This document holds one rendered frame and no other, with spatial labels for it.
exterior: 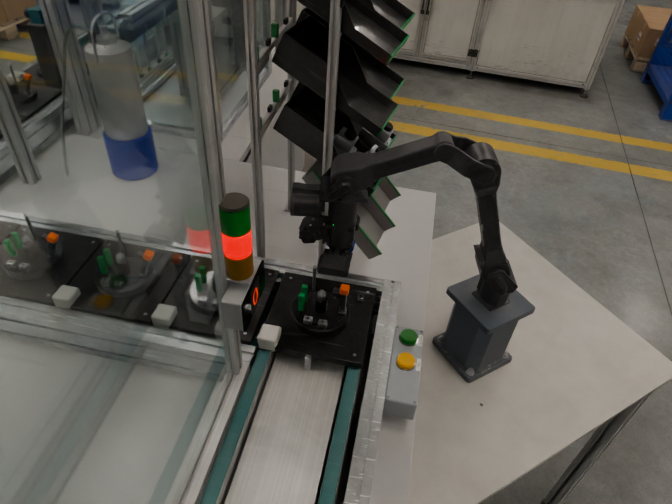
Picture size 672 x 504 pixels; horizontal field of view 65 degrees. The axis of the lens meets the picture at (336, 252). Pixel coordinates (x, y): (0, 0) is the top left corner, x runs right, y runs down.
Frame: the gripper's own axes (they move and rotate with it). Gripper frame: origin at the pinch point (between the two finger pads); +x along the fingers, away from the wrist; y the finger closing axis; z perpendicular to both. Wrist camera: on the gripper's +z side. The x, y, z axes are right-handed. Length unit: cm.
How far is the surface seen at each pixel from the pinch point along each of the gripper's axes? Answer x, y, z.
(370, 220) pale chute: 12.1, -31.6, -4.4
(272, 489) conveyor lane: 24.1, 40.1, 4.4
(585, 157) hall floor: 113, -277, -143
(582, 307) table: 29, -29, -67
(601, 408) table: 30, 4, -66
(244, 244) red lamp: -18.7, 20.4, 13.5
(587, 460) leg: 76, -11, -82
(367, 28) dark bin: -39.3, -29.0, 1.2
